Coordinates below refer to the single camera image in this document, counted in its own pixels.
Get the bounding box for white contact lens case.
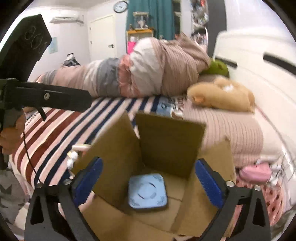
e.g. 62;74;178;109
66;144;91;170

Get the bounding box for person's left hand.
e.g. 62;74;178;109
0;111;26;155

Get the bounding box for pink pouch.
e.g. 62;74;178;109
239;163;272;184

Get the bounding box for striped fleece blanket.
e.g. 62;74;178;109
11;96;186;195

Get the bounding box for white door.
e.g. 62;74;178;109
89;15;116;61

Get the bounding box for blue square device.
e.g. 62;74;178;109
127;173;168;210

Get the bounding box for cardboard box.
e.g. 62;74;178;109
72;113;235;240

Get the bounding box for pink ribbed pillow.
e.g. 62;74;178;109
183;99;263;168

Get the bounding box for yellow wooden shelf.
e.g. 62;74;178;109
126;29;154;47

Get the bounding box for rolled striped duvet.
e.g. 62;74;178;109
36;33;211;98

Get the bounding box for tan plush toy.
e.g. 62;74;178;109
187;76;255;113

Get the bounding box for teal curtain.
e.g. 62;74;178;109
126;0;175;40

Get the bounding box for green plush toy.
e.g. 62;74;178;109
200;59;229;78

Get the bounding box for white bed headboard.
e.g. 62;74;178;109
213;30;295;159

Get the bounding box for blue wall picture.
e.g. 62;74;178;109
48;37;58;54

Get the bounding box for wall air conditioner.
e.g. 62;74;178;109
50;16;84;25

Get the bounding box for round wall clock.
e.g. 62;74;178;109
113;1;128;14

